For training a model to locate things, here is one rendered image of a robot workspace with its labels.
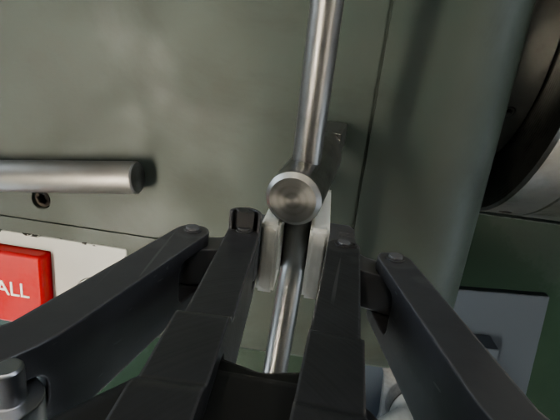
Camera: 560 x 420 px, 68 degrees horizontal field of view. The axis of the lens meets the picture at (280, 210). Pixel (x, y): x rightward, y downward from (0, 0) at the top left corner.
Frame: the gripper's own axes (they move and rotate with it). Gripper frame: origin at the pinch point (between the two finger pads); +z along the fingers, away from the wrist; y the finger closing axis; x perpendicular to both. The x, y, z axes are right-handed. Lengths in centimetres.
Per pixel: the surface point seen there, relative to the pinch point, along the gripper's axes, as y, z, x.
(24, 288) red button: -20.0, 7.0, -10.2
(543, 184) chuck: 17.4, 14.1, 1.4
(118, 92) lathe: -13.1, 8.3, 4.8
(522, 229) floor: 77, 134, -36
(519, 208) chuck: 18.0, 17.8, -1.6
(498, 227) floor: 68, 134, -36
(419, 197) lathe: 7.2, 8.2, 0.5
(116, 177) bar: -12.2, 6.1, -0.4
